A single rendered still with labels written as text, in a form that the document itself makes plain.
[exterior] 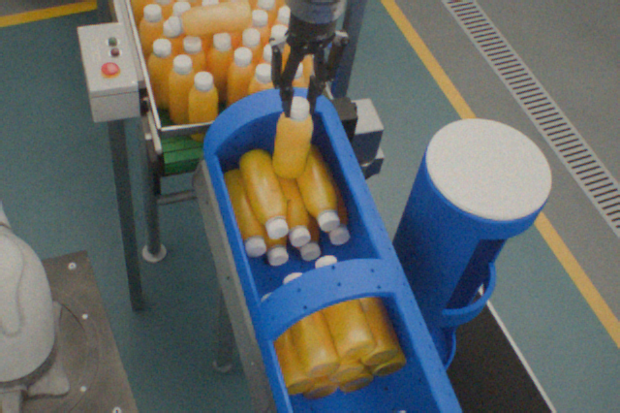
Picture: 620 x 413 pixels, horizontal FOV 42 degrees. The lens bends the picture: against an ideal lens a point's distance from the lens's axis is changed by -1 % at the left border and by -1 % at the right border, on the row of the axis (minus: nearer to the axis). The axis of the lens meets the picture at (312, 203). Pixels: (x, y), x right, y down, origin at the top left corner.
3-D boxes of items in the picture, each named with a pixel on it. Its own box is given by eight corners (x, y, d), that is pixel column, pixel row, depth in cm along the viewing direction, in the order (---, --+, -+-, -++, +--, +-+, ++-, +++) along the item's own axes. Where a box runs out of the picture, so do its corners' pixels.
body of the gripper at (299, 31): (294, 26, 121) (289, 70, 129) (348, 20, 123) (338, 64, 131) (282, -6, 125) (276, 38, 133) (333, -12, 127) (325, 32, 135)
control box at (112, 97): (94, 123, 173) (89, 90, 165) (81, 59, 184) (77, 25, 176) (140, 116, 176) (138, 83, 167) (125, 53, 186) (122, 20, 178)
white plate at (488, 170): (413, 191, 168) (412, 194, 169) (541, 235, 165) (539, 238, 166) (443, 103, 184) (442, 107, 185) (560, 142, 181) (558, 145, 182)
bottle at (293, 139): (299, 184, 155) (309, 129, 141) (266, 174, 155) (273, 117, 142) (310, 159, 159) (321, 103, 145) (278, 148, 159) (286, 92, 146)
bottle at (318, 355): (296, 376, 133) (270, 291, 142) (321, 380, 138) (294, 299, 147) (325, 357, 131) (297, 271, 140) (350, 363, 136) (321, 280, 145)
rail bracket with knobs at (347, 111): (317, 152, 189) (322, 123, 181) (308, 129, 193) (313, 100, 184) (356, 145, 191) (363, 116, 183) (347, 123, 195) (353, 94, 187)
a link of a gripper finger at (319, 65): (308, 27, 130) (317, 25, 130) (313, 74, 140) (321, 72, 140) (315, 44, 128) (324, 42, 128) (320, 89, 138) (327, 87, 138)
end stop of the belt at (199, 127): (162, 139, 179) (161, 130, 177) (161, 137, 180) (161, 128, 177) (330, 113, 190) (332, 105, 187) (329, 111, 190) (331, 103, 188)
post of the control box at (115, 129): (132, 310, 258) (103, 95, 178) (129, 300, 260) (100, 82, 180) (143, 307, 259) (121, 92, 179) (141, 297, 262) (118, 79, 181)
